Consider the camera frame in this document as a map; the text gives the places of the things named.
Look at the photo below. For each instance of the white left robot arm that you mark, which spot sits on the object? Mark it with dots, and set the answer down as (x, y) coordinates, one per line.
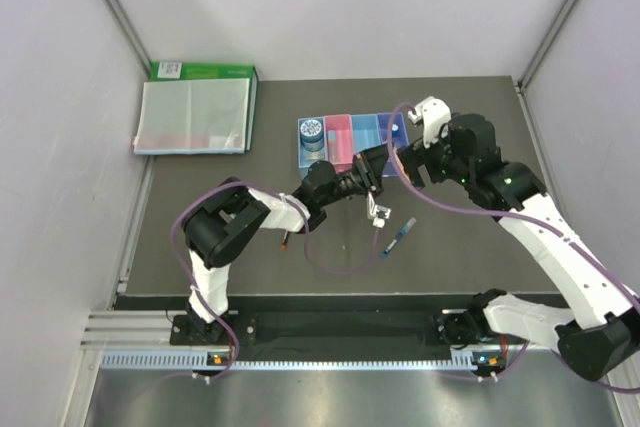
(220, 225)

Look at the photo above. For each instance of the grey teal highlighter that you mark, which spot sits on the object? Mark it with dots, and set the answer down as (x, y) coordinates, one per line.
(332, 150)

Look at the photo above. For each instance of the green file box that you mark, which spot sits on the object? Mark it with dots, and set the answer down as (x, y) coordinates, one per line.
(174, 71)

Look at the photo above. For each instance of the aluminium frame rail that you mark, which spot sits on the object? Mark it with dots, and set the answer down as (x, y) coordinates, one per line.
(139, 340)

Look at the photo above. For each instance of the translucent mesh zipper pouch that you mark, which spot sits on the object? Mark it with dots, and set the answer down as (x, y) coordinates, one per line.
(190, 117)

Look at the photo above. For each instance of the red gel pen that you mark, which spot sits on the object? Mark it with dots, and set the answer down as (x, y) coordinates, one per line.
(284, 243)

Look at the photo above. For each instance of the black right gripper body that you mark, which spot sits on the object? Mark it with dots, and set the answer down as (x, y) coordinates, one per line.
(438, 160)

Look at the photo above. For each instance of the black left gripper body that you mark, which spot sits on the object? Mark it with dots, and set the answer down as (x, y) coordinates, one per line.
(348, 184)

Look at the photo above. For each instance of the purple drawer bin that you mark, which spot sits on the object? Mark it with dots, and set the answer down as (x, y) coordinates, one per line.
(383, 120)

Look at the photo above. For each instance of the blue gel pen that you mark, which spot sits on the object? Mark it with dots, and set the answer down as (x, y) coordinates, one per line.
(400, 234)

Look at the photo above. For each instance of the round blue patterned tin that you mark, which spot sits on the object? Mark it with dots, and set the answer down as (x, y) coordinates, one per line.
(312, 134)

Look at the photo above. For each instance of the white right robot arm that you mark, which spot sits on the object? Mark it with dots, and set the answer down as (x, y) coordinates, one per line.
(599, 327)

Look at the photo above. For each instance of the pink drawer bin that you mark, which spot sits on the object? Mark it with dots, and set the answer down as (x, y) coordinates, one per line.
(341, 123)

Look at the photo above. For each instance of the sky blue drawer bin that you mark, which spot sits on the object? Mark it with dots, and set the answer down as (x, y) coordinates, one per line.
(365, 132)

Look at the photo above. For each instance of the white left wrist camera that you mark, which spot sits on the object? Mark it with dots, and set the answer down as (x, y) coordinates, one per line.
(376, 213)

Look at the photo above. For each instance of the white eraser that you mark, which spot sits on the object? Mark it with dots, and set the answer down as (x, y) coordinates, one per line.
(313, 156)

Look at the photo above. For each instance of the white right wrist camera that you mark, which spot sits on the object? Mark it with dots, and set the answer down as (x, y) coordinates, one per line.
(432, 114)

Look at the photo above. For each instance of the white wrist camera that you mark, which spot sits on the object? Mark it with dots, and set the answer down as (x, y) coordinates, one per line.
(376, 213)
(432, 114)

